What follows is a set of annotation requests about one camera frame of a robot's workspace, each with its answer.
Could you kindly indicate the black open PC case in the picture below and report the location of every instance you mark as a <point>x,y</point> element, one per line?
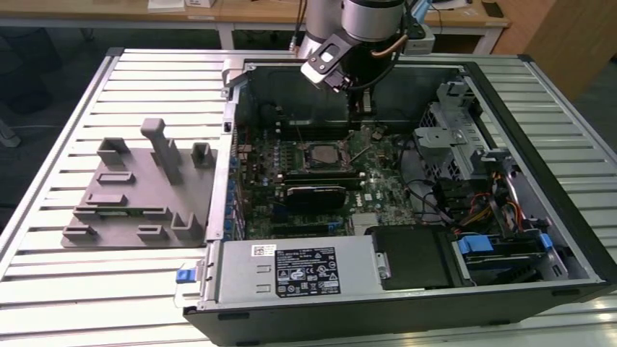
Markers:
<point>337,321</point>

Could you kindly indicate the hard disk in blue carrier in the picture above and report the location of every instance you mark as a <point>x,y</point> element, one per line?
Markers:
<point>474,244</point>

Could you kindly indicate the silver CPU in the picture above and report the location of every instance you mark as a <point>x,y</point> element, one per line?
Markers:
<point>324,153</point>

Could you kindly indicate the silver power supply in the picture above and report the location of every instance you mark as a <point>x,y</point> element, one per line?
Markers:
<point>241,267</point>

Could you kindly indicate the white box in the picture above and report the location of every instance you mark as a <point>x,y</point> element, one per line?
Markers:
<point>200,3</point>
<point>165,3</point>

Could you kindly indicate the grey parts rack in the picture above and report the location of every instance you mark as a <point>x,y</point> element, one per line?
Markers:
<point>144,202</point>

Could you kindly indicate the silver chipset heatsink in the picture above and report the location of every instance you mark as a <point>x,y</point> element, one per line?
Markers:
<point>366,221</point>

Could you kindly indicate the thin locking lever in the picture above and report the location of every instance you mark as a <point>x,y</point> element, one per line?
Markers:
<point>362,150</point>
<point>300,134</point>

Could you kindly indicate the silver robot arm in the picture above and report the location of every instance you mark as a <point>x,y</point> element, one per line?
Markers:
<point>370,18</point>

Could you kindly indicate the green RAM stick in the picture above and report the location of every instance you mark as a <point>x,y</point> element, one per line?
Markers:
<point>137,210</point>

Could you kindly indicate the wooden desk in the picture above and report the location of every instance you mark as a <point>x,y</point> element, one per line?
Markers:
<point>96,14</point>

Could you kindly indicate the metal drive cage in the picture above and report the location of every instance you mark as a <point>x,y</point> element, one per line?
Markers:
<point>448,144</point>

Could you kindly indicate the black expansion slot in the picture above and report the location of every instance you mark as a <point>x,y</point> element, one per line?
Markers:
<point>298,230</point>

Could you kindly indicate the black phone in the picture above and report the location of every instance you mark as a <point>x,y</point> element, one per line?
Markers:
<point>493,9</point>

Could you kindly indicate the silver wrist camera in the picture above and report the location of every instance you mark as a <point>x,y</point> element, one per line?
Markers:
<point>322,61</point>

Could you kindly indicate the blue plastic clip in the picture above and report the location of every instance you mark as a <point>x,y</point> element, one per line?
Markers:
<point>545,242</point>

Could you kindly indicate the round coin battery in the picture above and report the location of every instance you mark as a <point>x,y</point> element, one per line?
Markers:
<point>377,132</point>

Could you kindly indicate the black graphics card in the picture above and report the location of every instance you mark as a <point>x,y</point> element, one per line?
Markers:
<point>313,199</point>

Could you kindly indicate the blue case latch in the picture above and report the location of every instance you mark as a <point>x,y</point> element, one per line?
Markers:
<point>185,275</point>

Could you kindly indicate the CPU socket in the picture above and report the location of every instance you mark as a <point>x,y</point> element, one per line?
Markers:
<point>305,156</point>

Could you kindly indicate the wooden cabinet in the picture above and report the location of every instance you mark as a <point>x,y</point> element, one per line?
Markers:
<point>569,36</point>

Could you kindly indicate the black office chair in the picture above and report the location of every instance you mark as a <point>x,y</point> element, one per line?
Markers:
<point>28,72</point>

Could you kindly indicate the green motherboard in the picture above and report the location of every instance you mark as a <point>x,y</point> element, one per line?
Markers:
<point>385,206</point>

